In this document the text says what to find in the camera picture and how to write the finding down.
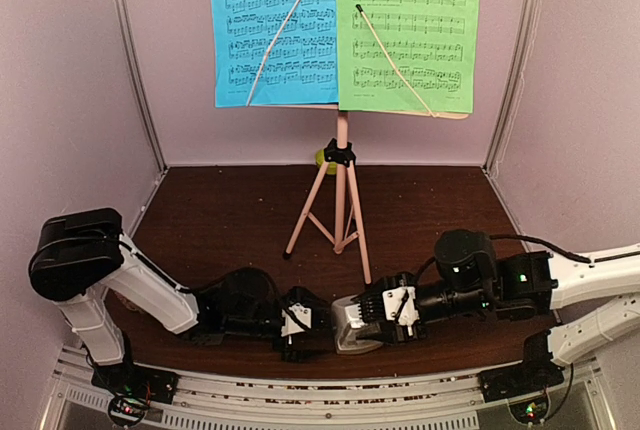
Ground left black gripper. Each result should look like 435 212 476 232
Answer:
225 287 327 362

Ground white metronome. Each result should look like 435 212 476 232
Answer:
330 296 383 355

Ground pink music stand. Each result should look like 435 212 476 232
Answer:
244 0 484 286

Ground green sheet music paper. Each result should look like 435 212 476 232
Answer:
336 0 479 120

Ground blue sheet music paper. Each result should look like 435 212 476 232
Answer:
211 0 338 108

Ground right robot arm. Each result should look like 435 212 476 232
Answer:
355 229 639 392

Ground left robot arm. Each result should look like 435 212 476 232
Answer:
28 208 331 394

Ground green plastic bowl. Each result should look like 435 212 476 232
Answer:
315 149 336 175

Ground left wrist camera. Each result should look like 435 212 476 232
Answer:
280 286 312 337

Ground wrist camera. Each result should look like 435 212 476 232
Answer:
280 286 312 337
355 273 420 327

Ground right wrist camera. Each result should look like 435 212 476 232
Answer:
355 273 420 327

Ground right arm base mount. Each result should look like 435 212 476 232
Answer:
478 356 564 427

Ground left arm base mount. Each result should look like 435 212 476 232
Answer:
86 355 179 429

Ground aluminium front rail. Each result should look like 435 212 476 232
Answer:
36 346 620 429

